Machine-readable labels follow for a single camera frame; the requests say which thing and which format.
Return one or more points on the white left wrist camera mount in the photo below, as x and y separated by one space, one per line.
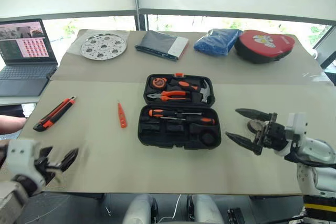
22 155

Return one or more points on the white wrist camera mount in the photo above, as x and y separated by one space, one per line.
22 155
296 124

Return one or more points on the orange voltage tester pen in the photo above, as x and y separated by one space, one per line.
122 117

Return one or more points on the black electrical tape roll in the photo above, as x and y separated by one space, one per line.
255 126

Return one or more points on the perforated steel steamer plate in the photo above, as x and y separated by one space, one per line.
103 46

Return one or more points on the orange black tape measure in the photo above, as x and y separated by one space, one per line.
158 81

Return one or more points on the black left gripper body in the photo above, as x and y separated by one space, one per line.
46 167

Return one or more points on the dark open laptop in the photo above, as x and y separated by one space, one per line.
23 74

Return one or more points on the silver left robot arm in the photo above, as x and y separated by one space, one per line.
10 197

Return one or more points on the yellow black striped base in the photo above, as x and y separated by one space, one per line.
320 208

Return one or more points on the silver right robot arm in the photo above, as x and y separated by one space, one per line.
315 150

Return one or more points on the dark folded cloth package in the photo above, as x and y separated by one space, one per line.
160 43

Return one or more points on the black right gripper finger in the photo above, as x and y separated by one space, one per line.
254 114
242 141

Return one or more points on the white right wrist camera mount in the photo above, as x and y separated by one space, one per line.
296 124

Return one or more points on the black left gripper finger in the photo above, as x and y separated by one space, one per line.
69 159
46 152

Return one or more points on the red black heart-shaped case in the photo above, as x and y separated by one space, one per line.
263 47

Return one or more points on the orange black utility knife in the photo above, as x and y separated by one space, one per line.
53 115

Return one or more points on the grey rounded robot leg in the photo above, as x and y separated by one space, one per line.
139 209
206 209

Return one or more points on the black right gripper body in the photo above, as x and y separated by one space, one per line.
274 136

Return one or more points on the person's bare forearm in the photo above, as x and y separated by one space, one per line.
11 124

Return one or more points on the white side table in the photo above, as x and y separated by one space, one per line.
15 100

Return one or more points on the orange black screwdriver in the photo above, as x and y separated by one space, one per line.
157 112
204 121

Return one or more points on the claw hammer orange black grip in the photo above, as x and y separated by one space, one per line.
206 91

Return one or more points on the blue plastic bag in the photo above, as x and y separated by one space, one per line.
216 41

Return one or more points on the black plastic tool case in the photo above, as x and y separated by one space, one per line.
179 134

